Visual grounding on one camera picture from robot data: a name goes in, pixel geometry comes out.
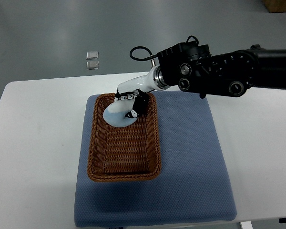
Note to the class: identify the lower silver floor plate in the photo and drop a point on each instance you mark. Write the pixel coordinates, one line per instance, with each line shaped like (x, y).
(92, 65)

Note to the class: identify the light blue plush toy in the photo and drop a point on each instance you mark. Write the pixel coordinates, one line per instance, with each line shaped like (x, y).
(115, 113)

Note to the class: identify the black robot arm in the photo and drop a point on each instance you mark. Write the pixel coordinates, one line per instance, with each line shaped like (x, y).
(192, 68)

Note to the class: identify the blue quilted mat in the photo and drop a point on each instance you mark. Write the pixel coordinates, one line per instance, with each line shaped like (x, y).
(165, 168)

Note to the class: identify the brown cardboard box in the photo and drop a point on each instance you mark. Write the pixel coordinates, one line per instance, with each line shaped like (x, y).
(275, 6)

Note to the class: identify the silver floor plate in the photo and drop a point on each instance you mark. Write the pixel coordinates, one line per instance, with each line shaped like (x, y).
(92, 65)
(90, 55)

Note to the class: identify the brown wicker basket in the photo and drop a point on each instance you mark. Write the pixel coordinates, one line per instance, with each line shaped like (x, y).
(129, 153)

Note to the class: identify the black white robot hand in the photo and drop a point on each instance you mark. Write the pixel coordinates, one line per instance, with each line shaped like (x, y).
(128, 89)

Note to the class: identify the upper silver floor plate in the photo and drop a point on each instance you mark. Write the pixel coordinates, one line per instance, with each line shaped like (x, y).
(90, 55)

